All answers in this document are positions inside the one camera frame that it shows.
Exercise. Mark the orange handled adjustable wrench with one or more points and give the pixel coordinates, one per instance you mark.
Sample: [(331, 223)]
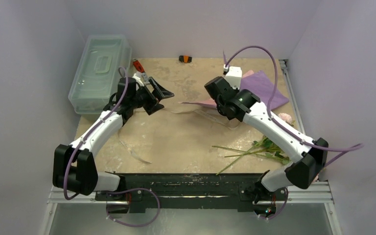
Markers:
[(141, 70)]

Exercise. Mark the clear plastic strip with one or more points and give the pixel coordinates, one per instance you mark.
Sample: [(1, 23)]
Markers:
[(133, 153)]

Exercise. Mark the small orange black tool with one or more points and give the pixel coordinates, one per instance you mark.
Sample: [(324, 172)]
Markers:
[(185, 59)]

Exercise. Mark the clear plastic storage box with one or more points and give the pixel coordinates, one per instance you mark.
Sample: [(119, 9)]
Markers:
[(97, 75)]

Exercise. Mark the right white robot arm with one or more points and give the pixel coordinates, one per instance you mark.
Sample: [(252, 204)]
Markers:
[(307, 155)]

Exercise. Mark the pink purple wrapping paper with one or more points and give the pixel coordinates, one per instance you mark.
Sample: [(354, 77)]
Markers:
[(259, 84)]

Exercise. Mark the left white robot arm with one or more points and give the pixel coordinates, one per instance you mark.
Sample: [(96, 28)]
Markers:
[(74, 165)]

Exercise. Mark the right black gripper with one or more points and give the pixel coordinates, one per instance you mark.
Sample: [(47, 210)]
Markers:
[(216, 89)]

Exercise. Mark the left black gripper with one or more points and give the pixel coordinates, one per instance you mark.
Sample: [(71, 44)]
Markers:
[(158, 92)]

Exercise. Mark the white and orange rose stems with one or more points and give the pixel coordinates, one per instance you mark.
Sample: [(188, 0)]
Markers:
[(265, 148)]

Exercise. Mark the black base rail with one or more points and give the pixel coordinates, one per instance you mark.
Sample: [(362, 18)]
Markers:
[(235, 191)]

